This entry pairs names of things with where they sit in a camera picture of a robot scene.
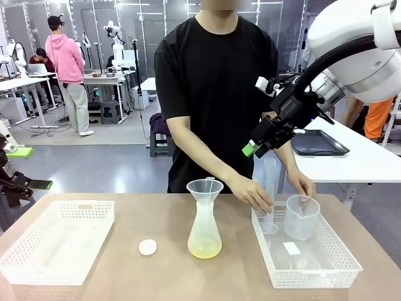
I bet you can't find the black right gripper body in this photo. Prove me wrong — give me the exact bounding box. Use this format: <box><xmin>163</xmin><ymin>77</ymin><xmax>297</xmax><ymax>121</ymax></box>
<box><xmin>269</xmin><ymin>83</ymin><xmax>325</xmax><ymax>129</ymax></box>

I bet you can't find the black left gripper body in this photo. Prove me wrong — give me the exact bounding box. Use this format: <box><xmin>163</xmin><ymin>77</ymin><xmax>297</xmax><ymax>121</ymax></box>
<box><xmin>0</xmin><ymin>152</ymin><xmax>19</xmax><ymax>189</ymax></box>

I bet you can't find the clear plastic measuring cylinder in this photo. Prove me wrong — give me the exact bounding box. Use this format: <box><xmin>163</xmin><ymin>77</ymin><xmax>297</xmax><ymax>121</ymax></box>
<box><xmin>261</xmin><ymin>158</ymin><xmax>279</xmax><ymax>235</ymax></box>

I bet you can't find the clear plastic funnel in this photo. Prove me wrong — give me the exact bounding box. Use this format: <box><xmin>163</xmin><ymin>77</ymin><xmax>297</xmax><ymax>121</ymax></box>
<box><xmin>186</xmin><ymin>177</ymin><xmax>224</xmax><ymax>214</ymax></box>

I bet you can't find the clear plastic beaker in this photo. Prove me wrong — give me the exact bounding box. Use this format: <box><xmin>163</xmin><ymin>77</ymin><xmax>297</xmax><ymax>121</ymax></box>
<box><xmin>284</xmin><ymin>194</ymin><xmax>321</xmax><ymax>241</ymax></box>

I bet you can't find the translucent plastic conical flask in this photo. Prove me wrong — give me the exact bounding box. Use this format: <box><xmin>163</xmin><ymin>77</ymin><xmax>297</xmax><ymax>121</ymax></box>
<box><xmin>187</xmin><ymin>200</ymin><xmax>222</xmax><ymax>260</ymax></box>

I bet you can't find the white round flask stopper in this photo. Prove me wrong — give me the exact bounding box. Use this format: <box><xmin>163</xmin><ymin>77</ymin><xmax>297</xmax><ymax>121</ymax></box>
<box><xmin>138</xmin><ymin>239</ymin><xmax>158</xmax><ymax>256</ymax></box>

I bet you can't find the white perforated plastic basket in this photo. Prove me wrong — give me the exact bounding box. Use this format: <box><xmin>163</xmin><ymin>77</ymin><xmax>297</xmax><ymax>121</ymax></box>
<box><xmin>251</xmin><ymin>205</ymin><xmax>363</xmax><ymax>289</ymax></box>
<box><xmin>0</xmin><ymin>200</ymin><xmax>116</xmax><ymax>286</ymax></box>

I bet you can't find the person's left forearm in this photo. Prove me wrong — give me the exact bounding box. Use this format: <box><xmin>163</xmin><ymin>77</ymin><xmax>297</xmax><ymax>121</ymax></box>
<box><xmin>275</xmin><ymin>142</ymin><xmax>302</xmax><ymax>182</ymax></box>

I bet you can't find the person's right forearm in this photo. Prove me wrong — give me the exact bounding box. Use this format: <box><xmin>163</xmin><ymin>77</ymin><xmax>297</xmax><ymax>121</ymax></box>
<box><xmin>165</xmin><ymin>116</ymin><xmax>251</xmax><ymax>197</ymax></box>

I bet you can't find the person's right hand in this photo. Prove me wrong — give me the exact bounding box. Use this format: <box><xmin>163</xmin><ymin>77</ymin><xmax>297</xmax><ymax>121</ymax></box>
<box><xmin>233</xmin><ymin>177</ymin><xmax>275</xmax><ymax>214</ymax></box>

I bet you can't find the person's left hand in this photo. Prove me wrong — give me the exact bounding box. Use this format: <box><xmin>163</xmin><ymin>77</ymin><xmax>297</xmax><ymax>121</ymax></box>
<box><xmin>286</xmin><ymin>174</ymin><xmax>316</xmax><ymax>200</ymax></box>

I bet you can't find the dark grey tray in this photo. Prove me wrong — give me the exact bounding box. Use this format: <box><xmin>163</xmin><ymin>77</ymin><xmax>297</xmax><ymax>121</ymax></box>
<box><xmin>290</xmin><ymin>129</ymin><xmax>350</xmax><ymax>157</ymax></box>

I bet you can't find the mannequin in orange jacket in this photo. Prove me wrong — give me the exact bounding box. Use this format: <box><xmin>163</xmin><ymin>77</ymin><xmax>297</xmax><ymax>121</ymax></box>
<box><xmin>340</xmin><ymin>95</ymin><xmax>366</xmax><ymax>126</ymax></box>

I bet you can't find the long white desk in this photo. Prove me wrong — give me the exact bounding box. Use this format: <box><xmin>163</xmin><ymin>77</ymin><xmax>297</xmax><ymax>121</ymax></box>
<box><xmin>0</xmin><ymin>76</ymin><xmax>60</xmax><ymax>129</ymax></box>

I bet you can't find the person in black T-shirt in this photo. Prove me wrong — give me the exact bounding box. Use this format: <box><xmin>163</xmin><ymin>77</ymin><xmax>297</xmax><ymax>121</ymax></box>
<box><xmin>154</xmin><ymin>0</ymin><xmax>279</xmax><ymax>194</ymax></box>

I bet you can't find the mannequin with orange trousers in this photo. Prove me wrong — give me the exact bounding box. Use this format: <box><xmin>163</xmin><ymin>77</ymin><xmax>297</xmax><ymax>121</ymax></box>
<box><xmin>365</xmin><ymin>97</ymin><xmax>396</xmax><ymax>141</ymax></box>

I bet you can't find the silver laptop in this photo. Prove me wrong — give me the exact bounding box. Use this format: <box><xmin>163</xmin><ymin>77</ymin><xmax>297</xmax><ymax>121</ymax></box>
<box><xmin>27</xmin><ymin>63</ymin><xmax>50</xmax><ymax>75</ymax></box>

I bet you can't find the dark plastic stool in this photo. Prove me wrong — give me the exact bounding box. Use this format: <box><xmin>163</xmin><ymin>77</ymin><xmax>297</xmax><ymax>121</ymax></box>
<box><xmin>149</xmin><ymin>131</ymin><xmax>174</xmax><ymax>157</ymax></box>

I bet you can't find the seated person in red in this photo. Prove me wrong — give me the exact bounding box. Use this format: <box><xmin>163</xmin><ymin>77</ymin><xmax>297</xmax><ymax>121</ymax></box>
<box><xmin>29</xmin><ymin>47</ymin><xmax>63</xmax><ymax>104</ymax></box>

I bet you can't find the dark purple cloth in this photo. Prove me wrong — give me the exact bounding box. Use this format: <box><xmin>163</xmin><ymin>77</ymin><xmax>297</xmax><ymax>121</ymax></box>
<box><xmin>149</xmin><ymin>112</ymin><xmax>172</xmax><ymax>137</ymax></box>

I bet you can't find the white background robot torso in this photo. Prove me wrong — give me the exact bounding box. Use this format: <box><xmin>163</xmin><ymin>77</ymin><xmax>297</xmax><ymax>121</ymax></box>
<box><xmin>6</xmin><ymin>39</ymin><xmax>29</xmax><ymax>79</ymax></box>

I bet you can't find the grey step stool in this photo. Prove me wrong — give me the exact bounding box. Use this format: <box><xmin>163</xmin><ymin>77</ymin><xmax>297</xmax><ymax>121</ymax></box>
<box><xmin>100</xmin><ymin>100</ymin><xmax>122</xmax><ymax>125</ymax></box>

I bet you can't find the person in pink hoodie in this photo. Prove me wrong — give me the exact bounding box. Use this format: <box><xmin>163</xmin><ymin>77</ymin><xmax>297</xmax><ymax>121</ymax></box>
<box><xmin>44</xmin><ymin>14</ymin><xmax>95</xmax><ymax>137</ymax></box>

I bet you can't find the white desk with clutter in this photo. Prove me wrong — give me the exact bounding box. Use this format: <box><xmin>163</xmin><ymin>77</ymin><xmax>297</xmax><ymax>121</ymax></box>
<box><xmin>53</xmin><ymin>72</ymin><xmax>130</xmax><ymax>125</ymax></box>

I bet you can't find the white computer tower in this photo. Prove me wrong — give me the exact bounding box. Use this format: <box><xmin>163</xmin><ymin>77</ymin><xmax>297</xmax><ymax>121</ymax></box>
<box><xmin>131</xmin><ymin>86</ymin><xmax>150</xmax><ymax>110</ymax></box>

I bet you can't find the empty white table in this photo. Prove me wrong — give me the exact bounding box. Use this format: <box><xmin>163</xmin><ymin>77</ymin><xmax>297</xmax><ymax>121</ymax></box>
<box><xmin>140</xmin><ymin>77</ymin><xmax>157</xmax><ymax>97</ymax></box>

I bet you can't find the black tripod pole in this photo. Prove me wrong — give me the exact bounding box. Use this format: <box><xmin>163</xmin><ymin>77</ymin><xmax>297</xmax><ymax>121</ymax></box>
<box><xmin>131</xmin><ymin>39</ymin><xmax>143</xmax><ymax>111</ymax></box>

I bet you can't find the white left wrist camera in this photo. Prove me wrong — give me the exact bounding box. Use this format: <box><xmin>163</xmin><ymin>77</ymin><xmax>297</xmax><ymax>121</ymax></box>
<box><xmin>0</xmin><ymin>120</ymin><xmax>11</xmax><ymax>142</ymax></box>

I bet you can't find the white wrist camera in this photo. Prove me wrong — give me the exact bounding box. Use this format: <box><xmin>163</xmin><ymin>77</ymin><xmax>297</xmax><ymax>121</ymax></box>
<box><xmin>255</xmin><ymin>77</ymin><xmax>280</xmax><ymax>97</ymax></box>
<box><xmin>0</xmin><ymin>120</ymin><xmax>11</xmax><ymax>142</ymax></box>

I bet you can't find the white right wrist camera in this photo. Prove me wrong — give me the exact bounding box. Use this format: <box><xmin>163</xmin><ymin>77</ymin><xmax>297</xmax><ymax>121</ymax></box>
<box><xmin>255</xmin><ymin>77</ymin><xmax>280</xmax><ymax>97</ymax></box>

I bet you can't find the black right arm hose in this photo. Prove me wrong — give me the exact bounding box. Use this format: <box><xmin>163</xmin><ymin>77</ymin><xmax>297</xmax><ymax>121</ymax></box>
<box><xmin>294</xmin><ymin>39</ymin><xmax>378</xmax><ymax>95</ymax></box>

